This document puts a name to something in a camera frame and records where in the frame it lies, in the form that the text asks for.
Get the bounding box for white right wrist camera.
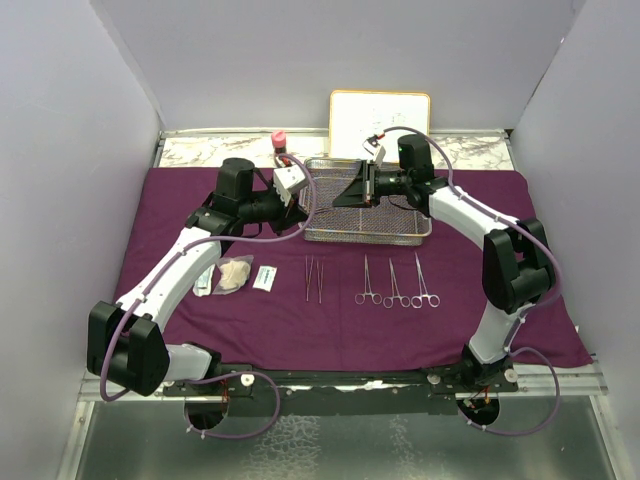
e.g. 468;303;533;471
363;133;386;166

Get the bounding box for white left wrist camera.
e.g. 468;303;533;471
272;165;309;205

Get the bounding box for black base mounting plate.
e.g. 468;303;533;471
162;366;518;418

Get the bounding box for purple cloth wrap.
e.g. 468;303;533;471
114;167;592;371

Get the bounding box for steel tweezers front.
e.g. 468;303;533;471
305;256;314;302

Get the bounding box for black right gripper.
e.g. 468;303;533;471
333;160;411;209

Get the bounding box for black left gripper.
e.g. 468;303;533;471
240;181;310;236

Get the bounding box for yellow framed whiteboard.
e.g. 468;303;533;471
328;90;431;160

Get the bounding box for white blue label packet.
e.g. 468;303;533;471
253;265;277;292

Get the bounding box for white gauze bag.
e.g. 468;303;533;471
212;255;254;295

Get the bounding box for steel blunt tweezers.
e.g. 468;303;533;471
382;258;411;309

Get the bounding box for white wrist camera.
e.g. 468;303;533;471
272;165;309;205
363;133;386;166

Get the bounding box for pink lid spice bottle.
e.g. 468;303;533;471
270;130;287;155

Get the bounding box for metal mesh tray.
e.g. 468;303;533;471
303;158;432;247

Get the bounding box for aluminium frame rail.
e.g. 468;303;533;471
77;357;609;402

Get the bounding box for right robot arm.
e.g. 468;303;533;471
332;128;559;391

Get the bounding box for steel forceps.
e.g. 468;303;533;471
410;253;441;309

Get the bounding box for steel clamp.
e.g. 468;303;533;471
354;254;383;305

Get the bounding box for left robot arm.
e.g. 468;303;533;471
87;158;317;402

